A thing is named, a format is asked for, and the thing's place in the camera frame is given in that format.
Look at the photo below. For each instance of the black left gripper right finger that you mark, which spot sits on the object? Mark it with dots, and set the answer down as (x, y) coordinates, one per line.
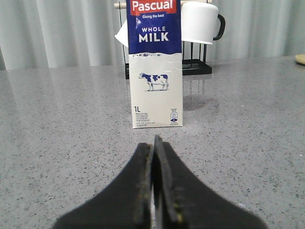
(182, 201)

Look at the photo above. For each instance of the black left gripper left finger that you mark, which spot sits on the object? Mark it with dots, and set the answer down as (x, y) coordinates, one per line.
(124, 204)

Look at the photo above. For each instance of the white blue milk carton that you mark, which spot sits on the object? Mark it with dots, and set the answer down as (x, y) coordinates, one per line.
(155, 62)

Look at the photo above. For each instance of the wooden mug tree stand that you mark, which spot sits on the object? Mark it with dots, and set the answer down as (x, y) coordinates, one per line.
(300, 59)

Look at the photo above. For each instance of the black wire mug rack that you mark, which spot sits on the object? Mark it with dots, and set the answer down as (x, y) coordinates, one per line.
(190, 66)

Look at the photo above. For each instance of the white mug black handle left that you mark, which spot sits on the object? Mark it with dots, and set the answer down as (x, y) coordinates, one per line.
(122, 35)

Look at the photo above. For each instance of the white mug black handle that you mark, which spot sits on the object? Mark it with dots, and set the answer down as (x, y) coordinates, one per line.
(122, 35)
(201, 23)

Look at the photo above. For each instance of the white mug black handle right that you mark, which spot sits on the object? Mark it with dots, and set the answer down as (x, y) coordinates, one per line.
(201, 23)

